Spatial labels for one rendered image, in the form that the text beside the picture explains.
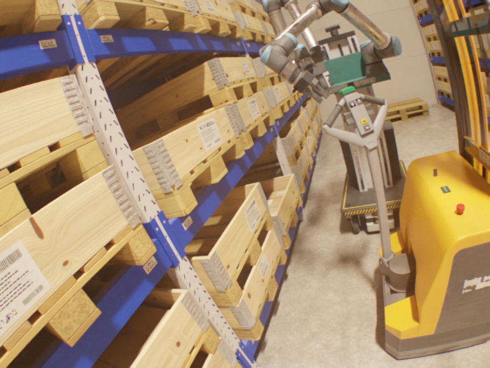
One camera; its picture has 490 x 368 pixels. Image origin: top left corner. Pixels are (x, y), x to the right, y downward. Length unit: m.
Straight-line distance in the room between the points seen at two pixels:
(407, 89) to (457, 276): 6.05
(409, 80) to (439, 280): 6.09
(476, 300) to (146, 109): 2.47
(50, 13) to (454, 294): 1.88
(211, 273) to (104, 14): 1.24
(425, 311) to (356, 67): 1.83
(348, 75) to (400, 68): 4.63
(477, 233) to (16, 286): 1.41
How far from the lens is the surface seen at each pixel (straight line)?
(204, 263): 1.25
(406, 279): 1.60
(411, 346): 1.59
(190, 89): 1.95
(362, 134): 1.30
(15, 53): 0.98
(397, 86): 6.88
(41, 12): 1.03
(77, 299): 0.80
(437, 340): 1.60
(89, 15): 1.25
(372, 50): 2.13
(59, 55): 1.05
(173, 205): 1.15
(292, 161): 2.92
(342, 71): 2.31
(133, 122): 2.35
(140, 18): 1.46
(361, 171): 2.57
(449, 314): 1.41
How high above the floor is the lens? 1.56
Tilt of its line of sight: 19 degrees down
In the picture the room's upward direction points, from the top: 22 degrees counter-clockwise
